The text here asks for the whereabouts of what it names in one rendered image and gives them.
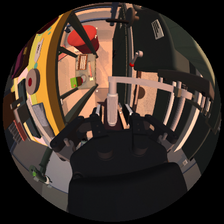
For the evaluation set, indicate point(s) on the dark handwheel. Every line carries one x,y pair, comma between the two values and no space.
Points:
131,16

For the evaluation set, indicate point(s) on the grey label plate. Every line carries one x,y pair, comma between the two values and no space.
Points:
157,29

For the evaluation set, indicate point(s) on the brown striped box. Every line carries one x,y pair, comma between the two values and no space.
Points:
82,62

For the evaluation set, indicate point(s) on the orange slim tool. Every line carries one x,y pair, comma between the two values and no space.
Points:
90,71

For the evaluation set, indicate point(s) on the dark brown cross-slide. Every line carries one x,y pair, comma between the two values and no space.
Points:
187,78

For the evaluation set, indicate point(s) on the grey knurled screw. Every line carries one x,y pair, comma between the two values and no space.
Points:
177,112

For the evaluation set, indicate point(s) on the grey lever with red knob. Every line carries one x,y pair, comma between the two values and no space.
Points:
137,56

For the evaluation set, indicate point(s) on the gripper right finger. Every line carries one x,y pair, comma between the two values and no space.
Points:
160,130

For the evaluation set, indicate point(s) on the grey speckled block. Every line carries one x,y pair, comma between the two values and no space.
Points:
42,116

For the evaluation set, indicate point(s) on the dark red round tin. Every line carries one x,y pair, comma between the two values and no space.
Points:
79,80

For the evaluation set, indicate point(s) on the dark magenta box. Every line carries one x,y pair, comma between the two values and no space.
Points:
19,60

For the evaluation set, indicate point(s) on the yellow bench with dark legs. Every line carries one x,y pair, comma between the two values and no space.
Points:
51,71

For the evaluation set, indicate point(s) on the green box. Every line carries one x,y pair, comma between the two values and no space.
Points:
73,82

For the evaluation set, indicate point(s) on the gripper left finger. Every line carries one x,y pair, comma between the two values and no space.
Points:
59,141

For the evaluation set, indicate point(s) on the olive green tray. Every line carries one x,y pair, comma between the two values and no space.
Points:
90,83

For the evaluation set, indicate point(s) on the red drum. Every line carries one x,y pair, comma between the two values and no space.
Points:
80,38

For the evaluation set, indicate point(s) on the grey disc with red centre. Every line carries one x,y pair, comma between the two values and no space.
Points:
33,81

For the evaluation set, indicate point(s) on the dark green lathe body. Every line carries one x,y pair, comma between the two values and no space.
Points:
157,53

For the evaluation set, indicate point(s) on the green hand tool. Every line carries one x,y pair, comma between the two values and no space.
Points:
42,166

